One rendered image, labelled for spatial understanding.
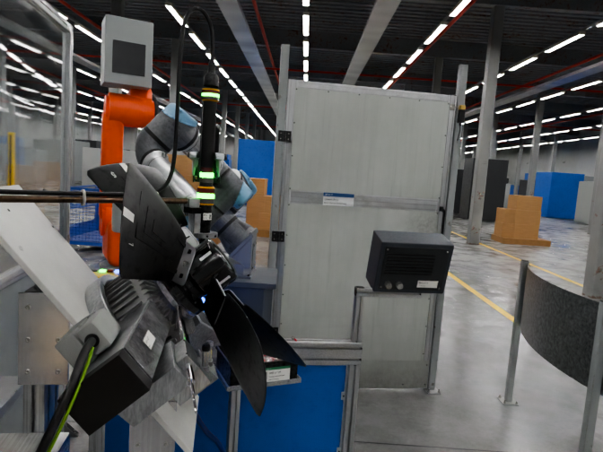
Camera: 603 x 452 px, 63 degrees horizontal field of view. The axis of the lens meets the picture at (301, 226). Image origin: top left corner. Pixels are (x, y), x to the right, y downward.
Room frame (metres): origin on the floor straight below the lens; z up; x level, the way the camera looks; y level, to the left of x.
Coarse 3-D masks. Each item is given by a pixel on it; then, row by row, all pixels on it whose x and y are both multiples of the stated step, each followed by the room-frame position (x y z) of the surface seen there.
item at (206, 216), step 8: (208, 64) 1.23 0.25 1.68; (208, 72) 1.22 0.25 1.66; (208, 80) 1.21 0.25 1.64; (216, 80) 1.22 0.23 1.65; (208, 208) 1.22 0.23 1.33; (208, 216) 1.22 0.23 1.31; (200, 224) 1.22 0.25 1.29; (208, 224) 1.22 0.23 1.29; (208, 232) 1.22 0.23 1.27; (200, 240) 1.22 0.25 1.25
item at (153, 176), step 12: (96, 168) 1.16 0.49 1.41; (108, 168) 1.18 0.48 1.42; (120, 168) 1.21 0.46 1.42; (144, 168) 1.28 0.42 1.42; (96, 180) 1.13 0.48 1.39; (108, 180) 1.16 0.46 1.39; (120, 180) 1.18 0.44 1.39; (156, 180) 1.26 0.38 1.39; (168, 192) 1.25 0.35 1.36; (120, 204) 1.13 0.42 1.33; (168, 204) 1.21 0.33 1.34; (180, 216) 1.20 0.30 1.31
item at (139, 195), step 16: (128, 176) 0.89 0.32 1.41; (128, 192) 0.87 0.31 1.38; (144, 192) 0.92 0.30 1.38; (128, 208) 0.86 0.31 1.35; (144, 208) 0.91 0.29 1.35; (160, 208) 0.96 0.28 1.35; (128, 224) 0.84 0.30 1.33; (144, 224) 0.90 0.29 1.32; (160, 224) 0.95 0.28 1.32; (176, 224) 1.01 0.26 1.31; (144, 240) 0.89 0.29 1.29; (160, 240) 0.94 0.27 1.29; (176, 240) 1.00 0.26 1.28; (128, 256) 0.83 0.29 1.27; (144, 256) 0.89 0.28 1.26; (160, 256) 0.95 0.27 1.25; (176, 256) 1.01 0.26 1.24; (128, 272) 0.83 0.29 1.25; (144, 272) 0.89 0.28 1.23; (160, 272) 0.95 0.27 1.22; (176, 272) 1.01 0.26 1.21
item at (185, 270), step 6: (186, 246) 1.05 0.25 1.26; (192, 246) 1.08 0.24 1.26; (186, 252) 1.06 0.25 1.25; (192, 252) 1.08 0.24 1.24; (186, 258) 1.06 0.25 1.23; (192, 258) 1.09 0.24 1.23; (180, 264) 1.04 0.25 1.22; (180, 270) 1.04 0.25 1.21; (186, 270) 1.07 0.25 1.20; (174, 276) 1.02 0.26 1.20; (186, 276) 1.07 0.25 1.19; (180, 282) 1.05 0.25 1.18
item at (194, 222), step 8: (192, 200) 1.19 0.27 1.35; (184, 208) 1.21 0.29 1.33; (192, 208) 1.18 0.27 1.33; (200, 208) 1.20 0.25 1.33; (192, 216) 1.20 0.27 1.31; (200, 216) 1.20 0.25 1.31; (192, 224) 1.20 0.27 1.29; (192, 232) 1.20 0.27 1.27; (200, 232) 1.21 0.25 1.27; (216, 232) 1.24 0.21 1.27
